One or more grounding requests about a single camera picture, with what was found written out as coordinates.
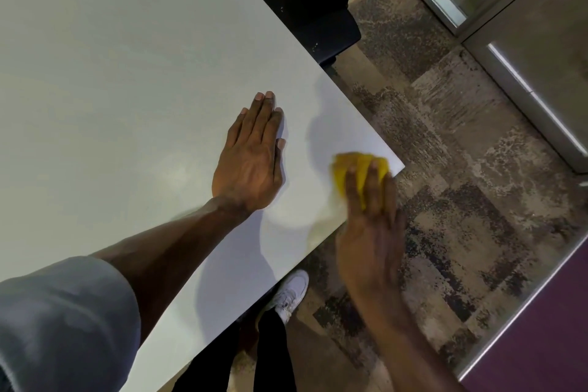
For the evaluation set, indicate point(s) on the yellow cleaning cloth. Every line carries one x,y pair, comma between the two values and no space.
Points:
354,162

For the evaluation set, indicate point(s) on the grey shirt sleeve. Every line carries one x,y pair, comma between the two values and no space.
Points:
59,327

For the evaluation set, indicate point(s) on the glass door with metal frame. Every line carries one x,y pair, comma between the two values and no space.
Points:
542,61

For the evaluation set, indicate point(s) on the purple panel with metal frame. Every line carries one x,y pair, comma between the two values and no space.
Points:
542,341

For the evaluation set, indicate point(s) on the person's left middle finger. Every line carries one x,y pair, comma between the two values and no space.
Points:
265,116

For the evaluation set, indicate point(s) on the person's right fingers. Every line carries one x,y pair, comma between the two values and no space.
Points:
376,194

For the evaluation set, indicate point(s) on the person's left forearm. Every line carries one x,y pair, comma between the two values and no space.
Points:
174,244

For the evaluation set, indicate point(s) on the person's left thumb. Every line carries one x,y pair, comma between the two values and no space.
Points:
279,159

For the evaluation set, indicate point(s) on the black office chair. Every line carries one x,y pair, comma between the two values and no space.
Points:
303,1

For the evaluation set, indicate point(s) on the person's right forearm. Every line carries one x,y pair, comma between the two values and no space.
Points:
404,350

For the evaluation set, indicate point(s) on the person's left little finger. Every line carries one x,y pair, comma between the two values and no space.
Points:
237,126

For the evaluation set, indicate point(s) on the white sneaker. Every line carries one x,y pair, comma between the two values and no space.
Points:
291,293

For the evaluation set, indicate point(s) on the black trousers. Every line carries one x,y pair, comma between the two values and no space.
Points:
273,355

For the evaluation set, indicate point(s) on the person's right hand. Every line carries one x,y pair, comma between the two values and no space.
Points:
370,244

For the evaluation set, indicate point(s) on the person's left hand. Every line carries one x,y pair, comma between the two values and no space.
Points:
248,166

